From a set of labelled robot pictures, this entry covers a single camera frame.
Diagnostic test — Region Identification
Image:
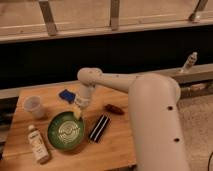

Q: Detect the small bottle on ledge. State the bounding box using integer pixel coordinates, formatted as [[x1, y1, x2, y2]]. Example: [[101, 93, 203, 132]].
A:
[[181, 52, 198, 73]]

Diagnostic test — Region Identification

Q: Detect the green ceramic bowl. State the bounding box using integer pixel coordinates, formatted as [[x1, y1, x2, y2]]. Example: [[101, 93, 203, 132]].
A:
[[47, 111, 85, 151]]

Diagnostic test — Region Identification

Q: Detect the black white striped block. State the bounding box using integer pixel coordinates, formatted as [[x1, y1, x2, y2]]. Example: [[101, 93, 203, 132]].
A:
[[89, 115, 110, 143]]

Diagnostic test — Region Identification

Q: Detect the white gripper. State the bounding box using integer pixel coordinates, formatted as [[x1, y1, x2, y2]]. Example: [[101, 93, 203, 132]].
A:
[[73, 85, 95, 120]]

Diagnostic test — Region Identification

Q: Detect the dark red oblong object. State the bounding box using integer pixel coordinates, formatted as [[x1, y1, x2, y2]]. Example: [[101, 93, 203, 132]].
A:
[[104, 104, 124, 115]]

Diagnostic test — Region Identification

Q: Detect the blue cloth piece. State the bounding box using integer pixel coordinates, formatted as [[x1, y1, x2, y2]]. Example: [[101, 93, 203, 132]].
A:
[[59, 89, 75, 103]]

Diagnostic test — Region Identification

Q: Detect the white plastic bottle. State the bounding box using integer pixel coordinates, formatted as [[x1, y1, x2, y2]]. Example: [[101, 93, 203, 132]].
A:
[[28, 125, 50, 164]]

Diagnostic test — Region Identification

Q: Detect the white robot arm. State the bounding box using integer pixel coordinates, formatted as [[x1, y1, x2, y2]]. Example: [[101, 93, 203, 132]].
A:
[[75, 68, 190, 171]]

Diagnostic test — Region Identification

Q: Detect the translucent plastic cup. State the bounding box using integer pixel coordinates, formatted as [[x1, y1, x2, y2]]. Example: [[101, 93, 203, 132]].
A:
[[23, 96, 45, 119]]

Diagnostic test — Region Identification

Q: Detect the wooden board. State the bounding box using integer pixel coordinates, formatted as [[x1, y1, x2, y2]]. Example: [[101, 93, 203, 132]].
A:
[[0, 84, 136, 171]]

